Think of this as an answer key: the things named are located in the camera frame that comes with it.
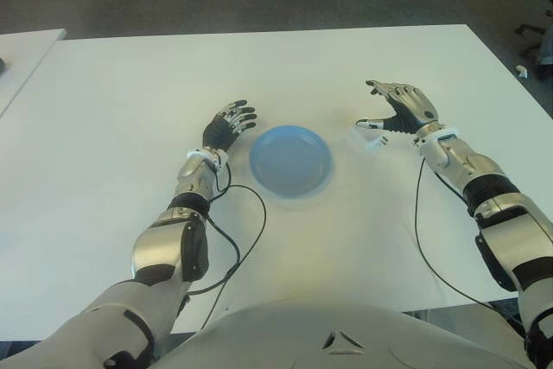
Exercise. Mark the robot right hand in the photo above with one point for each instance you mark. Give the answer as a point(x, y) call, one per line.
point(410, 112)

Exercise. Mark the small white floor object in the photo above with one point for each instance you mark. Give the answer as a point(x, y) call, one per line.
point(521, 71)

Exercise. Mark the white side table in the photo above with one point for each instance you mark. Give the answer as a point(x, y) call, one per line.
point(26, 58)

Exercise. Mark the blue plastic plate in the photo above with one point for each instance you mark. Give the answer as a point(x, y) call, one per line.
point(291, 161)

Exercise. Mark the grey robot torso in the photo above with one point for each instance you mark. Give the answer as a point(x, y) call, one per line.
point(302, 339)

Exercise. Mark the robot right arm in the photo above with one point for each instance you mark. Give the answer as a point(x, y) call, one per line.
point(505, 222)

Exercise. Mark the white charger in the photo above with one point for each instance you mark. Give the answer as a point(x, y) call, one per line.
point(367, 143)

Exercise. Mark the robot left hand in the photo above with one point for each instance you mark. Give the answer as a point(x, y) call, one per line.
point(220, 131)

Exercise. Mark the black office chair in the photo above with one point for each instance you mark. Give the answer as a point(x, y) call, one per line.
point(529, 36)

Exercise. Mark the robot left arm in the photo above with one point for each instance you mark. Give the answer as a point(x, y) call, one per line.
point(160, 252)

